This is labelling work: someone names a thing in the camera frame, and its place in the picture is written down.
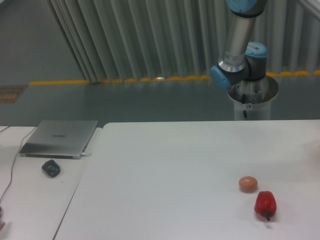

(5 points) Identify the person's hand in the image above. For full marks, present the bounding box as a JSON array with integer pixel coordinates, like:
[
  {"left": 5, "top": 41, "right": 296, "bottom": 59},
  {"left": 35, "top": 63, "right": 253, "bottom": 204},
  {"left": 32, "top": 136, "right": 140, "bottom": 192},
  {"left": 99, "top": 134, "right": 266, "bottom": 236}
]
[{"left": 0, "top": 207, "right": 6, "bottom": 231}]

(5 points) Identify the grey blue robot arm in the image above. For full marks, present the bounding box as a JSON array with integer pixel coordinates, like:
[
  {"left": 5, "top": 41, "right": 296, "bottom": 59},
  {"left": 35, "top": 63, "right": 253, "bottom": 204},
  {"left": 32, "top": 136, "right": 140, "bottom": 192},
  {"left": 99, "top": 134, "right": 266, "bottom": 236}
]
[{"left": 210, "top": 0, "right": 267, "bottom": 90}]

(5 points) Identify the red bell pepper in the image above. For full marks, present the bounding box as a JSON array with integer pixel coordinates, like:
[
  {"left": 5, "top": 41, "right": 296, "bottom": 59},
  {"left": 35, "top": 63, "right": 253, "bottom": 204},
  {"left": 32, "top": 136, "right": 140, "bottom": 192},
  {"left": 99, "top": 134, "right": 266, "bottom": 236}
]
[{"left": 254, "top": 191, "right": 277, "bottom": 221}]

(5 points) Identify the small black plastic gadget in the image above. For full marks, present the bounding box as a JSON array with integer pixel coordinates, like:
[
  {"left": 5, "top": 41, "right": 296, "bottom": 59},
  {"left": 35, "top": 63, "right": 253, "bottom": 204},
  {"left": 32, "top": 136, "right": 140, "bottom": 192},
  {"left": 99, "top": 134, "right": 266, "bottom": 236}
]
[{"left": 41, "top": 159, "right": 61, "bottom": 178}]

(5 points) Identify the silver closed laptop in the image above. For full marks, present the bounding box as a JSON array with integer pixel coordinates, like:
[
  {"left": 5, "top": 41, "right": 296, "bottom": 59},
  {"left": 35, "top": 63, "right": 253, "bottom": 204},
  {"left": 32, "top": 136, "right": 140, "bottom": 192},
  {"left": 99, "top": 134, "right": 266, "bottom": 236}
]
[{"left": 19, "top": 120, "right": 98, "bottom": 159}]

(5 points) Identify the white usb dongle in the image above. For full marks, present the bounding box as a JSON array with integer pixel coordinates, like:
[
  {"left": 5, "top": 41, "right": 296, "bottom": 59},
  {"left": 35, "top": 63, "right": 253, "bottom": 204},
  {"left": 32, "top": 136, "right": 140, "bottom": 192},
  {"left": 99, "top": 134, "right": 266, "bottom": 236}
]
[{"left": 81, "top": 152, "right": 92, "bottom": 157}]

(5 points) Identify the brown egg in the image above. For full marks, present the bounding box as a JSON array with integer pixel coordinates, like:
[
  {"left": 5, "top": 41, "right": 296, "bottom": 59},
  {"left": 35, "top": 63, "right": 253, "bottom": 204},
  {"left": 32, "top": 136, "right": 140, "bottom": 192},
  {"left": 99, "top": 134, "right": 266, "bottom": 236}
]
[{"left": 238, "top": 176, "right": 258, "bottom": 193}]

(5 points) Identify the thin black mouse cable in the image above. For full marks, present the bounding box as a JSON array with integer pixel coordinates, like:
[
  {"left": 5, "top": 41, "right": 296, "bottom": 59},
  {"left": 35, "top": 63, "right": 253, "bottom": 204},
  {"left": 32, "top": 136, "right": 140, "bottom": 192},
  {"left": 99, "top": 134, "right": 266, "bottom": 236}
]
[{"left": 0, "top": 125, "right": 38, "bottom": 203}]

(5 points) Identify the black pedestal cable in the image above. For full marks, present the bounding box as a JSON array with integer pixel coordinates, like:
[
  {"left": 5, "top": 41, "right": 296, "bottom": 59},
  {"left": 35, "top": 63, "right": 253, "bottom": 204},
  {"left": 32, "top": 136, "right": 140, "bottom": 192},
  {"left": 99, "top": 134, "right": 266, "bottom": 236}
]
[{"left": 241, "top": 93, "right": 248, "bottom": 120}]

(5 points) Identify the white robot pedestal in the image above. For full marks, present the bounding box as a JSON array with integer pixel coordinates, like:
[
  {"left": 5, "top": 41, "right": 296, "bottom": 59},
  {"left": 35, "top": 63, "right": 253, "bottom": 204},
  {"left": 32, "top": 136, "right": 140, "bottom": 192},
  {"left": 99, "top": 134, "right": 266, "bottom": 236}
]
[{"left": 227, "top": 75, "right": 279, "bottom": 121}]

